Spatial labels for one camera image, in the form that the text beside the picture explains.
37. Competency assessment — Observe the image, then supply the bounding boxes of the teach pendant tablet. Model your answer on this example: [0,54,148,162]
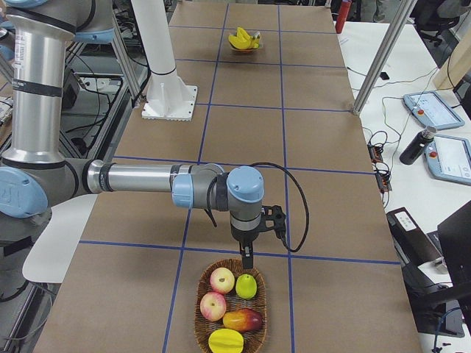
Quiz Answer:
[425,135,470,185]
[403,91,464,130]

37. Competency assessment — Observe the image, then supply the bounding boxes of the green pear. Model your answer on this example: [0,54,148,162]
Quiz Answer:
[235,274,258,299]

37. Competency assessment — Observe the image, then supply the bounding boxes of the red yellow apple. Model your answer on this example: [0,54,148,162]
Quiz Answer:
[199,291,227,322]

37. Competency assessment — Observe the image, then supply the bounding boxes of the wicker fruit basket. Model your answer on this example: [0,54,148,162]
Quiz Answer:
[194,259,267,353]

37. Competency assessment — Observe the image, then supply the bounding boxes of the black desktop box white label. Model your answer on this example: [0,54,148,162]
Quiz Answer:
[386,207,442,297]

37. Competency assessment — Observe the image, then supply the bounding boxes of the yellow banana basket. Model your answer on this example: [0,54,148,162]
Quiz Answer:
[236,27,251,39]

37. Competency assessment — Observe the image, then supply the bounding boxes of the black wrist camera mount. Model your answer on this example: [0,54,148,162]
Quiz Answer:
[258,205,286,239]

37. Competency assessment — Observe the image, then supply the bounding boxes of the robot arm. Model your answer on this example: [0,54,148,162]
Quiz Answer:
[1,1,268,268]

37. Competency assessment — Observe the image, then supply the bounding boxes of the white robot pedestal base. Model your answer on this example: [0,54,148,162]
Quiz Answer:
[132,0,198,121]

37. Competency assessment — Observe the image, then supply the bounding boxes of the white chair back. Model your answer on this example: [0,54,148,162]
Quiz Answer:
[22,195,97,284]

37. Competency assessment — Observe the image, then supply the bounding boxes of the red mango fruit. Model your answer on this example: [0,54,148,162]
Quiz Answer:
[223,308,263,332]

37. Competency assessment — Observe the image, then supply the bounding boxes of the red fire extinguisher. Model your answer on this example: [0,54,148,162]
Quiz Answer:
[335,0,352,34]

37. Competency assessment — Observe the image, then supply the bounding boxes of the yellow banana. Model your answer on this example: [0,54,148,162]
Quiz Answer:
[249,32,261,50]
[228,35,248,51]
[238,38,260,51]

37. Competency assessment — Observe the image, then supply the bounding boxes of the aluminium frame post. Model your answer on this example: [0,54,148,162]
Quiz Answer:
[352,0,417,115]

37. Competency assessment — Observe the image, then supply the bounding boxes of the yellow starfruit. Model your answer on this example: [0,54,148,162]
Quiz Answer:
[208,329,244,353]

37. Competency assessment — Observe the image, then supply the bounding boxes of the near teach pendant tablet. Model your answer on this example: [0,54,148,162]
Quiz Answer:
[425,135,470,185]

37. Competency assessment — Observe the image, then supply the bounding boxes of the black water bottle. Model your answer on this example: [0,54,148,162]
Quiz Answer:
[400,126,437,165]

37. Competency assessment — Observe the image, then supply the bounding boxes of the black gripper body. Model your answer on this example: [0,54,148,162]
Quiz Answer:
[231,227,259,257]

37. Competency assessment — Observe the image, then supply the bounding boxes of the grey square plate orange rim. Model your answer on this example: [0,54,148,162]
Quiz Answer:
[227,27,263,54]

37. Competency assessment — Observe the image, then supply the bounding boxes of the black computer monitor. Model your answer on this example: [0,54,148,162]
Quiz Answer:
[410,203,470,338]

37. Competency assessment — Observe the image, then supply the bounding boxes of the far teach pendant tablet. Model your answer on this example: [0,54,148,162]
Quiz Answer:
[403,91,464,130]

